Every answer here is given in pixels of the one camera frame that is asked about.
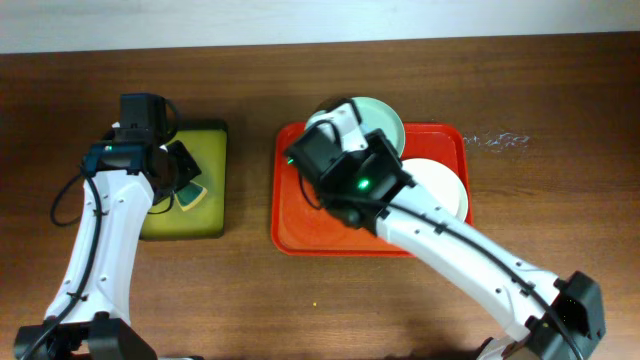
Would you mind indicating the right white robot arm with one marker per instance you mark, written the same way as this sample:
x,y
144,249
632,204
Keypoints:
x,y
350,154

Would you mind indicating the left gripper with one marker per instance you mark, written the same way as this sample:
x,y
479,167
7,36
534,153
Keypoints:
x,y
185,163

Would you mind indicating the green yellow sponge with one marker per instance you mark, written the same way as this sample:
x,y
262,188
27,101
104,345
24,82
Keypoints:
x,y
190,195

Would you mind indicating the black tray with yellow liquid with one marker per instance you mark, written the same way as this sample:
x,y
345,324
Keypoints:
x,y
207,142

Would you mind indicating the light blue plate top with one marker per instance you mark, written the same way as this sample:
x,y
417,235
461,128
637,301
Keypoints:
x,y
349,120

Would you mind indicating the white plate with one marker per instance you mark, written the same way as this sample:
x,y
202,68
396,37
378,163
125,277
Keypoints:
x,y
443,183

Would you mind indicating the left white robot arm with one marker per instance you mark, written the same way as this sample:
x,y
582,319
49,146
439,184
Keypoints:
x,y
136,166

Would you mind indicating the red plastic tray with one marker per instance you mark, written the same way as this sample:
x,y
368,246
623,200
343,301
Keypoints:
x,y
298,229

